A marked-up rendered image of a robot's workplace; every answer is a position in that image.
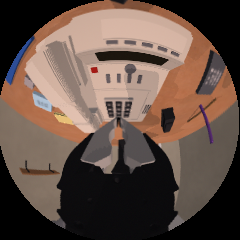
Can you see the yellow sticky note pad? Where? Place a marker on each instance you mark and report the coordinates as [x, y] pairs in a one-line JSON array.
[[63, 118]]

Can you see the beige telephone handset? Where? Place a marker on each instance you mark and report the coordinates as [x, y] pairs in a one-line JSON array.
[[52, 71]]

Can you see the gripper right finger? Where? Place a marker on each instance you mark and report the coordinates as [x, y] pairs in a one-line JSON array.
[[141, 150]]

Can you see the beige desk phone body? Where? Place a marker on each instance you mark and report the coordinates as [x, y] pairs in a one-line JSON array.
[[126, 56]]

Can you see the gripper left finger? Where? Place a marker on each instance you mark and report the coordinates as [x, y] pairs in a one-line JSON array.
[[94, 150]]

